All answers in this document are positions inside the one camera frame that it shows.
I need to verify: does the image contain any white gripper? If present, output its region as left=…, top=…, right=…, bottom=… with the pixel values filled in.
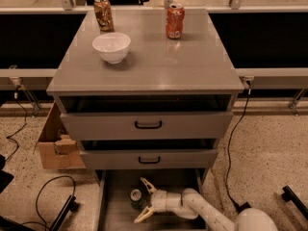
left=134, top=177, right=182, bottom=223

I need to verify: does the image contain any green soda can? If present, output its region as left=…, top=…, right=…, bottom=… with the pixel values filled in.
left=129, top=189, right=143, bottom=210

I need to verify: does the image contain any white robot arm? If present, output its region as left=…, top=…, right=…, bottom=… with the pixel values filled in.
left=134, top=177, right=278, bottom=231

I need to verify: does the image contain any bottom grey drawer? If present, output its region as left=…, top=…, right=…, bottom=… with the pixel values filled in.
left=95, top=169, right=209, bottom=231

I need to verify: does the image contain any grey drawer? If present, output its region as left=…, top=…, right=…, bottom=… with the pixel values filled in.
left=95, top=169, right=209, bottom=231
left=59, top=94, right=233, bottom=141
left=80, top=139, right=218, bottom=169

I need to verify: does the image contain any middle grey drawer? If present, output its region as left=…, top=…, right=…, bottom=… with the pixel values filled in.
left=80, top=139, right=218, bottom=169

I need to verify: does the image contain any top grey drawer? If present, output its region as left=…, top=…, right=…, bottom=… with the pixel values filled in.
left=59, top=94, right=233, bottom=141

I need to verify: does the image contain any grey drawer cabinet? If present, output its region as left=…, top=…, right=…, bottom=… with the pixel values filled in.
left=46, top=8, right=244, bottom=231

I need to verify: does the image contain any orange soda can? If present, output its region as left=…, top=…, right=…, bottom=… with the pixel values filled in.
left=166, top=3, right=185, bottom=39

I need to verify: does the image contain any brown soda can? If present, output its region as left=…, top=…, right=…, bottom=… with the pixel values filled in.
left=94, top=0, right=114, bottom=32

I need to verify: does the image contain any black chair base leg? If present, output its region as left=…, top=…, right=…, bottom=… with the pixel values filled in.
left=50, top=195, right=79, bottom=231

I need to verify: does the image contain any black power adapter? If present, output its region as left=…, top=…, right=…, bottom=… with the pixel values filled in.
left=237, top=202, right=251, bottom=213

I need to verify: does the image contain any cardboard box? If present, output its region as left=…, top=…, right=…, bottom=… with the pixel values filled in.
left=38, top=103, right=85, bottom=169

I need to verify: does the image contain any black bar right floor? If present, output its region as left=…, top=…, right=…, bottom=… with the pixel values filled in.
left=281, top=186, right=308, bottom=220

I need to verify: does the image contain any white bowl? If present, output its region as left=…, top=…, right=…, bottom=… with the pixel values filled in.
left=92, top=33, right=131, bottom=64

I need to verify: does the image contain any black looped floor cable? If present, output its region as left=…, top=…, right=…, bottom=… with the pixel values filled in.
left=18, top=175, right=77, bottom=231

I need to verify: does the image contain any black cable right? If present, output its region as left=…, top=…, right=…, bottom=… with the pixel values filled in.
left=224, top=86, right=252, bottom=207

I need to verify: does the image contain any black cable left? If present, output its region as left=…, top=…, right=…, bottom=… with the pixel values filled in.
left=4, top=85, right=29, bottom=162

